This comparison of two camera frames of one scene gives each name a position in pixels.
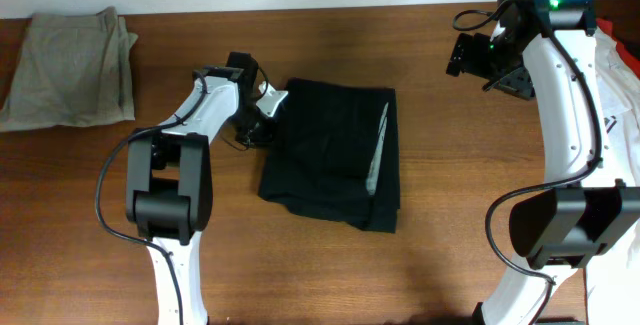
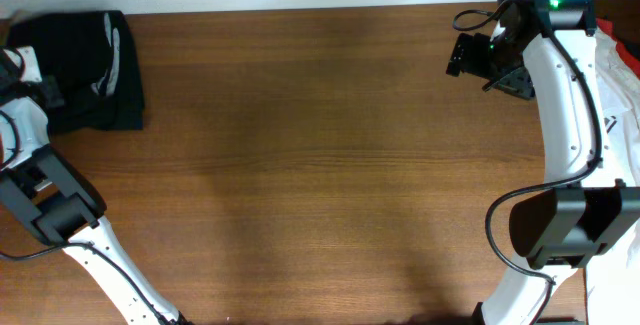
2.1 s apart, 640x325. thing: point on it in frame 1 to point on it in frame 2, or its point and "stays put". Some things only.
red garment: [626, 54] stays put
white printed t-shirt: [612, 289] stays put
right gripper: [518, 86] stays put
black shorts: [333, 154] to [92, 55]
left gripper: [267, 137] to [51, 89]
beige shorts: [73, 70] to [22, 14]
